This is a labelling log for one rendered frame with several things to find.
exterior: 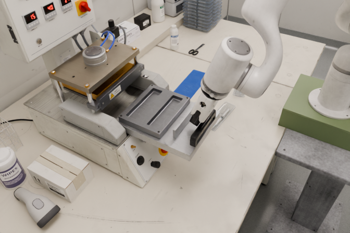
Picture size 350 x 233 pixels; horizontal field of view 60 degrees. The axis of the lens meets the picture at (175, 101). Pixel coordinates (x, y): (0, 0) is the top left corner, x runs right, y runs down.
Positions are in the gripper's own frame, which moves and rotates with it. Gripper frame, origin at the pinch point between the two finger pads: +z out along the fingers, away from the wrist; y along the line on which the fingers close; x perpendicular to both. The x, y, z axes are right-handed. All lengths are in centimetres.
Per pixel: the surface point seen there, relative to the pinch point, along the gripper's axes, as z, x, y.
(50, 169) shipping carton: 30, 32, -30
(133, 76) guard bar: 8.0, 28.4, 6.4
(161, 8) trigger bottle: 35, 61, 87
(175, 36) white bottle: 32, 40, 68
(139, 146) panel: 19.1, 11.5, -9.1
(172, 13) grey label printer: 40, 56, 95
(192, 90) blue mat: 32, 12, 41
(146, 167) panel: 24.9, 5.7, -11.0
